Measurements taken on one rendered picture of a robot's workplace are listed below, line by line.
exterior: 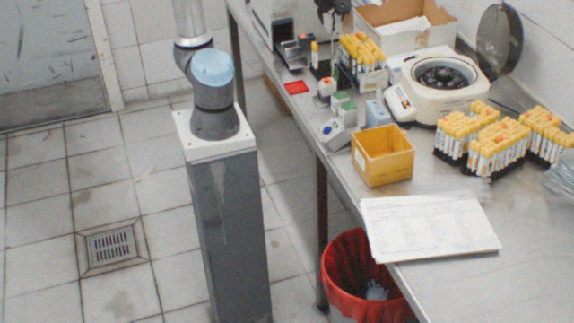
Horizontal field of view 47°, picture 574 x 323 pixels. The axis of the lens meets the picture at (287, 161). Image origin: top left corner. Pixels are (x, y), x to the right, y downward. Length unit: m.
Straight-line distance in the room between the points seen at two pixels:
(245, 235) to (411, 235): 0.69
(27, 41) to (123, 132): 0.67
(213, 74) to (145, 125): 1.91
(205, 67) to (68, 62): 1.95
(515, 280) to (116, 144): 2.49
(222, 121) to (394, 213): 0.56
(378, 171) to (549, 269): 0.48
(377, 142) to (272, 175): 1.42
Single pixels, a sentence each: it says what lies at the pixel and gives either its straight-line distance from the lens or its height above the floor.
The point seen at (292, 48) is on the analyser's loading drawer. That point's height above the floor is 0.95.
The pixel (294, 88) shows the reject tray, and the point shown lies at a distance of 2.22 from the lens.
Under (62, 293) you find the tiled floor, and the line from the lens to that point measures 2.90.
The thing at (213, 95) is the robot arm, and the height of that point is 1.06.
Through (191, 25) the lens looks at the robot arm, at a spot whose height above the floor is 1.21.
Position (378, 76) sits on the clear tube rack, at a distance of 2.18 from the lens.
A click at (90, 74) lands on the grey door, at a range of 3.77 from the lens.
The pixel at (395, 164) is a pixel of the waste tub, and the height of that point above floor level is 0.94.
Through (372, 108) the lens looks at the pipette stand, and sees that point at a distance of 1.93.
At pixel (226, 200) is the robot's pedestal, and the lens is 2.04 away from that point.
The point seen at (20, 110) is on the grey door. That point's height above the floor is 0.13.
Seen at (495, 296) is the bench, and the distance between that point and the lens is 1.57.
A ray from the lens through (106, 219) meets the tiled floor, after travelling 3.17.
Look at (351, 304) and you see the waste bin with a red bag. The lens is 2.13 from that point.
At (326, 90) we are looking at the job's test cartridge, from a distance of 2.10.
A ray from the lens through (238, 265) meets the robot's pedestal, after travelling 2.24.
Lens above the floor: 2.04
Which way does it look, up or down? 38 degrees down
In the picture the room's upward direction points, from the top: 3 degrees counter-clockwise
